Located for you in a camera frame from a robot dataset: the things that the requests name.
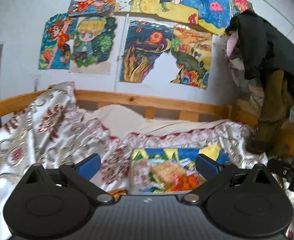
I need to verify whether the orange snack bag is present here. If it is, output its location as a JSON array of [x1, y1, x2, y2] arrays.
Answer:
[[165, 174, 205, 192]]

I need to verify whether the gold foil snack packet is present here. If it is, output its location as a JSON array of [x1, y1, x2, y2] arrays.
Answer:
[[108, 189, 128, 202]]

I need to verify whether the rice cracker clear pack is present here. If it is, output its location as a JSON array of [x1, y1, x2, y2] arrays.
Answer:
[[150, 160, 186, 185]]

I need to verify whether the silver tray with drawing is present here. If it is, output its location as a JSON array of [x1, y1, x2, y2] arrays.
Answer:
[[129, 144, 230, 194]]

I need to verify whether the peanut bar clear pack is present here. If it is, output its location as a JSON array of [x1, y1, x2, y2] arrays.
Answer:
[[131, 159, 151, 192]]

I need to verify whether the floral satin bedspread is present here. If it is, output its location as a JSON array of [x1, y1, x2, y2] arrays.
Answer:
[[0, 82, 294, 239]]

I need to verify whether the cream pillow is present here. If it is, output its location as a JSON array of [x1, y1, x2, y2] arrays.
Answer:
[[83, 105, 225, 139]]

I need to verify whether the pile of dark clothes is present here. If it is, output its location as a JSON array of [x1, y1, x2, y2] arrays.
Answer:
[[226, 9, 294, 154]]

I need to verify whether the blond boy drawing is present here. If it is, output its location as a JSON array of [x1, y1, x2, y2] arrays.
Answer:
[[69, 15, 118, 75]]

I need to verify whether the landscape hill drawing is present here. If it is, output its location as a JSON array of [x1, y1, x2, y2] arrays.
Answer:
[[171, 24, 213, 89]]

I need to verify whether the red-haired girl drawing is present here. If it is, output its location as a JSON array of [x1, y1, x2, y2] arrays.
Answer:
[[38, 13, 78, 70]]

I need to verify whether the seaweed and planet drawing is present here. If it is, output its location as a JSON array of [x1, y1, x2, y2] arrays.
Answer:
[[120, 20, 173, 83]]

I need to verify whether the pink jellyfish drawing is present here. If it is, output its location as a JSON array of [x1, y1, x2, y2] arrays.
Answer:
[[198, 0, 230, 35]]

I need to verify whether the red flower drawing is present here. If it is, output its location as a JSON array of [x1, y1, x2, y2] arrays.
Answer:
[[230, 0, 254, 17]]

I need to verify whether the wooden bed frame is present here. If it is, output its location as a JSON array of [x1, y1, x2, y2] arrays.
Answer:
[[0, 89, 258, 127]]

